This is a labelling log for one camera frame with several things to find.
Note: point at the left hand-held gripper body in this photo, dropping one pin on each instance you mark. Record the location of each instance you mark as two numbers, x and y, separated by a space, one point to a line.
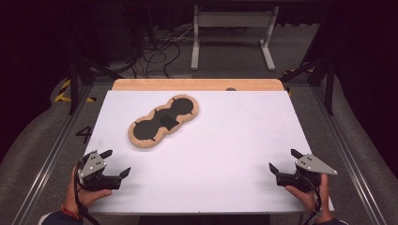
92 170

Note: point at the aluminium rail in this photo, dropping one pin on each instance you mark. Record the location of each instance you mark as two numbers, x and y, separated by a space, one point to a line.
350 156
50 159

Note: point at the person's right hand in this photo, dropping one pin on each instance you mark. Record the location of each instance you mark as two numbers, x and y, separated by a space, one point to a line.
309 200

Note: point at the yellow black floor tape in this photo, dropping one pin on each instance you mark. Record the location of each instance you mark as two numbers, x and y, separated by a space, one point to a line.
64 92
297 70

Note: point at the black metal stand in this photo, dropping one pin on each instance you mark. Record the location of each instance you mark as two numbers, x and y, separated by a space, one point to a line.
74 84
328 84

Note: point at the person's left hand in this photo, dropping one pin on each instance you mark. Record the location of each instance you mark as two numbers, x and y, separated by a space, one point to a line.
87 197

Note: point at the wooden table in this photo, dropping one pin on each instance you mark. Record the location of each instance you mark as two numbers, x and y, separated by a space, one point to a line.
187 84

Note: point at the white metal stand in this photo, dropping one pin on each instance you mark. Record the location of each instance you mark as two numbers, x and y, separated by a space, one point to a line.
233 19

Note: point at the tan fleece earmuffs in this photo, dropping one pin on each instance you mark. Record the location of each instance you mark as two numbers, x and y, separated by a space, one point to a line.
147 129

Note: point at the person's dark clothing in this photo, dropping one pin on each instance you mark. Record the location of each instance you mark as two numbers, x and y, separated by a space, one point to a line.
203 220

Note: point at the white board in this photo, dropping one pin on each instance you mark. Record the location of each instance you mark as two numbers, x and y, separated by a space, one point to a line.
219 162

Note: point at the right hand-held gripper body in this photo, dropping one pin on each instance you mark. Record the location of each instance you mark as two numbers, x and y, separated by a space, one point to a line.
308 168

